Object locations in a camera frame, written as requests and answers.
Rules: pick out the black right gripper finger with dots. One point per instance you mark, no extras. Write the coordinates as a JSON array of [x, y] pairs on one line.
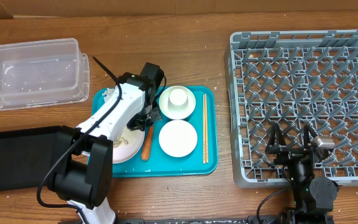
[[276, 142], [309, 134]]

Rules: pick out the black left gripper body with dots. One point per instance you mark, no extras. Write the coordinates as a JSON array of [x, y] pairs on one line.
[[145, 117]]

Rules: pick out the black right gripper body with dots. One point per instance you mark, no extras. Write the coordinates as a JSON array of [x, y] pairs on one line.
[[288, 155]]

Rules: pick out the white cup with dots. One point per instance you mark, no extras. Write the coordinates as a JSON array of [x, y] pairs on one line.
[[178, 97]]

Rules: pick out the large white plate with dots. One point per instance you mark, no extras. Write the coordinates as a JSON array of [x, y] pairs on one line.
[[127, 145]]

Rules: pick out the white napkin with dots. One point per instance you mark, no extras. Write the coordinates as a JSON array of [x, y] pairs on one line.
[[108, 93]]

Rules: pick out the wooden chopstick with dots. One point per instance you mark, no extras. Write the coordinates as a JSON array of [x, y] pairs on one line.
[[206, 128], [204, 135]]

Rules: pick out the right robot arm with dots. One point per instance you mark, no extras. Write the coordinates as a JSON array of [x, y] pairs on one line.
[[313, 196]]

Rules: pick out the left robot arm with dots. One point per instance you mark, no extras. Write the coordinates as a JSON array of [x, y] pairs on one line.
[[81, 174]]

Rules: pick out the grey dishwasher rack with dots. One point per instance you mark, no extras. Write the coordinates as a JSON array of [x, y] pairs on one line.
[[295, 79]]

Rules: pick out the black waste tray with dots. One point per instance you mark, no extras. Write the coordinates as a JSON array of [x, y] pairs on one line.
[[26, 155]]

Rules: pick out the orange carrot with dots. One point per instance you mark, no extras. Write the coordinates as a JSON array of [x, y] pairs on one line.
[[145, 154]]

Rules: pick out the teal plastic tray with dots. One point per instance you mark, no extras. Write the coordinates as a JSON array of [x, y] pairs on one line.
[[161, 164]]

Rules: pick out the clear plastic bin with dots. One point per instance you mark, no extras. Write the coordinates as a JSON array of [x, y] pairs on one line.
[[43, 73]]

